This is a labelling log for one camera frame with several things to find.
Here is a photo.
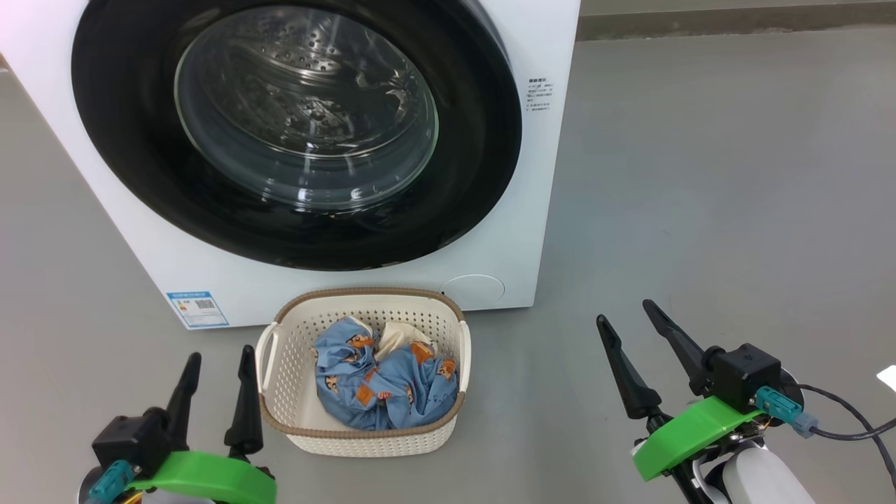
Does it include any small printed text label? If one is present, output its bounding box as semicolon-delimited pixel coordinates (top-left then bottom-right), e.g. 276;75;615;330
528;77;555;113

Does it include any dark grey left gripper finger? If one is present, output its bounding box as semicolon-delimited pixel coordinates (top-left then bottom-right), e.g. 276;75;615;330
224;344;265;459
166;352;202;449

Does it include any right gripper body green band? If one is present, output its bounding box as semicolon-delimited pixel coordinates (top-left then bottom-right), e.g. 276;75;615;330
632;395;764;504

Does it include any black round glass machine door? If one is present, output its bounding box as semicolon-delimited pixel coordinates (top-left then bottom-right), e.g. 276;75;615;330
71;0;523;272

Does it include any white front-load washing machine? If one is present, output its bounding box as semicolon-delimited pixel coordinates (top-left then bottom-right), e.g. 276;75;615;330
0;0;582;330

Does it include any right camera cable teal plug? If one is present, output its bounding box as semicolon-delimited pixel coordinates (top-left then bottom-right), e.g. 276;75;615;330
756;384;896;491

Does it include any cream basket with brown rim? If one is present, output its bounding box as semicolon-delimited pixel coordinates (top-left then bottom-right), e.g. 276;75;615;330
255;287;472;458

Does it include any camera cable teal plug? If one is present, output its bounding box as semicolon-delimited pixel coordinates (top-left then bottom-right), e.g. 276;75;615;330
756;384;896;491
87;460;134;504

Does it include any cream cartoon print garment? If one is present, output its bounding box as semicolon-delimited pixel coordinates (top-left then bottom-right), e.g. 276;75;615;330
377;321;433;358

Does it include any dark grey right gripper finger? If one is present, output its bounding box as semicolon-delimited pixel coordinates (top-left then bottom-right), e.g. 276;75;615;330
596;314;662;421
643;300;715;396

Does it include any left camera cable teal plug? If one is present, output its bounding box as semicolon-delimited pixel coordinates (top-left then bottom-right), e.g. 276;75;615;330
87;460;134;504

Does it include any blue energy label sticker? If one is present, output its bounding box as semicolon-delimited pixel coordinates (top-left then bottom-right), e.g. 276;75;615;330
167;291;230;329

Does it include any round white filter cover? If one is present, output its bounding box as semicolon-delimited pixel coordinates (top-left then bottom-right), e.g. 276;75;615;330
441;274;505;307

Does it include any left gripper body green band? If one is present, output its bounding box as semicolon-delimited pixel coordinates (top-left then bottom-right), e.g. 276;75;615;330
126;450;277;504

